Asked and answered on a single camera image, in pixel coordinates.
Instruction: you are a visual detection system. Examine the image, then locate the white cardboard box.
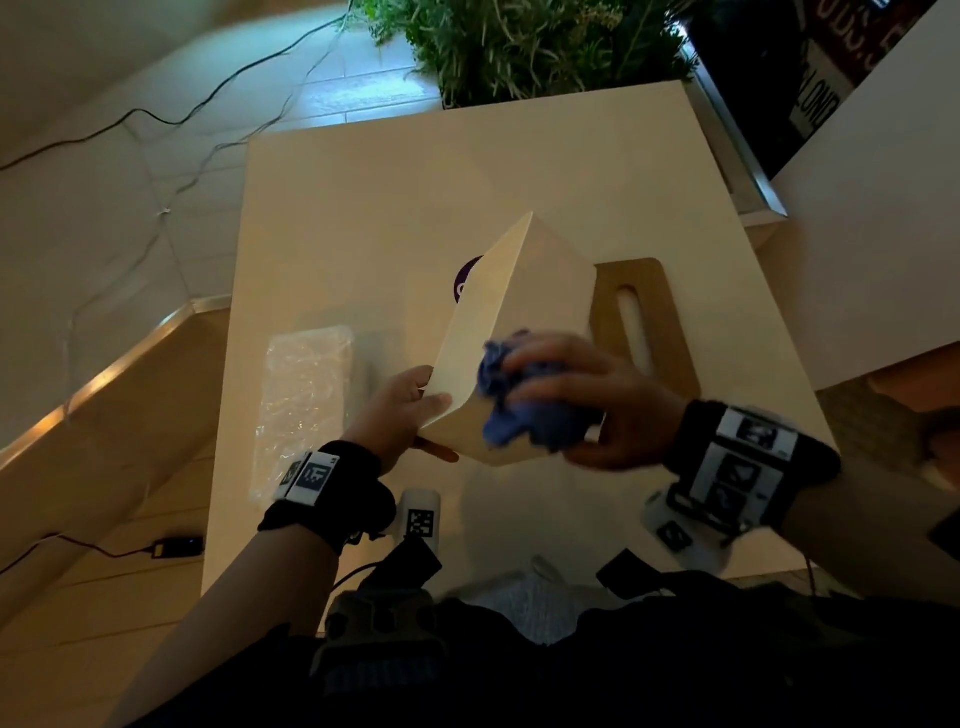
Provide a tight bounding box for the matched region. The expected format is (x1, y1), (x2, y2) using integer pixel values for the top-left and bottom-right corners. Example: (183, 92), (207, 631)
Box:
(418, 211), (599, 468)

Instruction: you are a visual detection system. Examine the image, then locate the person's left hand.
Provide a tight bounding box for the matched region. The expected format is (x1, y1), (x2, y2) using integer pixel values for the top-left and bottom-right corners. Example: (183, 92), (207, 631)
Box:
(345, 365), (460, 476)

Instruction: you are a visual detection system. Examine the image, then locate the black chest-mounted device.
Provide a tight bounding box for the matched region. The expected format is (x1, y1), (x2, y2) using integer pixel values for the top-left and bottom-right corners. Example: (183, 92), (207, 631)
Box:
(309, 534), (445, 700)

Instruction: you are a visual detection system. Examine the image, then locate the wooden cutting board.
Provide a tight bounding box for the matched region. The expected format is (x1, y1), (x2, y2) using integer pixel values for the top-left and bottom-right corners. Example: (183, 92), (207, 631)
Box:
(588, 258), (703, 402)

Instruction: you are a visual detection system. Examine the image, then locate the black left wristband with markers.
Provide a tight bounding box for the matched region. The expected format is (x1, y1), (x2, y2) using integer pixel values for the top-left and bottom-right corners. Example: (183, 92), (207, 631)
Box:
(258, 440), (398, 557)

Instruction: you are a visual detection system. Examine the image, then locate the metal floor edge trim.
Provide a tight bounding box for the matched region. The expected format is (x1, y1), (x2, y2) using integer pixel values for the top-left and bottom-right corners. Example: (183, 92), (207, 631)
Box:
(0, 294), (234, 472)

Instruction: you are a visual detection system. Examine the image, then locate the black right wristband with markers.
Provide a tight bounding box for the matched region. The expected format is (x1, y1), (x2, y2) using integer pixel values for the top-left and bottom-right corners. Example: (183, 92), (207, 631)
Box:
(663, 399), (843, 538)

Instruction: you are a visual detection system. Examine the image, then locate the person's right hand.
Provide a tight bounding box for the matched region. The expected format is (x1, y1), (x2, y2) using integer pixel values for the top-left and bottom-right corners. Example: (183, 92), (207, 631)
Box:
(500, 333), (691, 474)

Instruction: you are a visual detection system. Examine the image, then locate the clear plastic bag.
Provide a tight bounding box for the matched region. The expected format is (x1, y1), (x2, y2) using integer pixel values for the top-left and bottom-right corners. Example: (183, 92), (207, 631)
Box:
(249, 324), (358, 505)

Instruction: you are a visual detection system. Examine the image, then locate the white board panel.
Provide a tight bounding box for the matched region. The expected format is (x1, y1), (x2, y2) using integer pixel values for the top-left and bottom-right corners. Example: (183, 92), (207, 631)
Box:
(771, 0), (960, 392)

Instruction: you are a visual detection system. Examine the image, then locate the black wristband with markers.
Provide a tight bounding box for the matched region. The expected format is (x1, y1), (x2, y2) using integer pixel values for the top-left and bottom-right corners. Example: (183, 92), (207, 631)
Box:
(663, 399), (843, 538)
(258, 440), (398, 557)

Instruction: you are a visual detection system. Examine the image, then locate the black power adapter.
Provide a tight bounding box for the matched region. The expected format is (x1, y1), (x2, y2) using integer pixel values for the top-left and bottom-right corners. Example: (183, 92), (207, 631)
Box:
(151, 534), (206, 561)

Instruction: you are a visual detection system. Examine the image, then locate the person's right forearm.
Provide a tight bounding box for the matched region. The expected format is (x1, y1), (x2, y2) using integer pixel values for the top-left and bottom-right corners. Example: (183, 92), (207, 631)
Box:
(778, 450), (960, 610)

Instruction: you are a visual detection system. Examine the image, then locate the black floor cable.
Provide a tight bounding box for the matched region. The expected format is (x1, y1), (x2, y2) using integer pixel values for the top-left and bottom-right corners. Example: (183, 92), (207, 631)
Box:
(0, 0), (355, 174)

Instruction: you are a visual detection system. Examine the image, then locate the black adapter cable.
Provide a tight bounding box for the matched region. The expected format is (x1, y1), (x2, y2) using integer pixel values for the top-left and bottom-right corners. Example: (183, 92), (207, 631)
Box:
(0, 532), (156, 579)

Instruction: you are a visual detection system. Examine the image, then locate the green potted plant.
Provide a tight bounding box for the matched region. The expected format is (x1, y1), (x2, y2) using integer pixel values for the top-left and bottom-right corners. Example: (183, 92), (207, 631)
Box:
(351, 0), (700, 111)

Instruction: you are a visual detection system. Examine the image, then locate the thin grey floor cable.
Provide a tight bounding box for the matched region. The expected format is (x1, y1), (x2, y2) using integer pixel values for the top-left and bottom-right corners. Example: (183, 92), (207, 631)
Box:
(62, 15), (354, 421)

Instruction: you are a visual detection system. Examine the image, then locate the person's dark clothing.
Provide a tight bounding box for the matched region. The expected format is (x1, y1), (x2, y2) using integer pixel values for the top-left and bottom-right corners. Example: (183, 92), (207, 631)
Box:
(133, 556), (960, 728)

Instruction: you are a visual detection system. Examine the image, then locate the blue cloth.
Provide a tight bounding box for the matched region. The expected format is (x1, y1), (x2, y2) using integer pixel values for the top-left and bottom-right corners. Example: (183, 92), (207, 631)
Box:
(477, 330), (603, 454)

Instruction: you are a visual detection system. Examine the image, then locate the purple round sticker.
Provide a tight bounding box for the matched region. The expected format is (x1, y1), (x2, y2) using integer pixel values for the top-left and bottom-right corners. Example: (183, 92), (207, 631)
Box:
(453, 255), (485, 305)

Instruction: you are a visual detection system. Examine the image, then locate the person's left forearm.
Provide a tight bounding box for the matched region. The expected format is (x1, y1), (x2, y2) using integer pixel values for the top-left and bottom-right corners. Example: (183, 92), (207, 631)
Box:
(105, 523), (340, 728)

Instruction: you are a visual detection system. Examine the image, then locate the framed dark poster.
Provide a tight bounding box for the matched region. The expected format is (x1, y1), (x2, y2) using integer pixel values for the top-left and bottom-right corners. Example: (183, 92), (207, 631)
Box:
(684, 0), (940, 183)

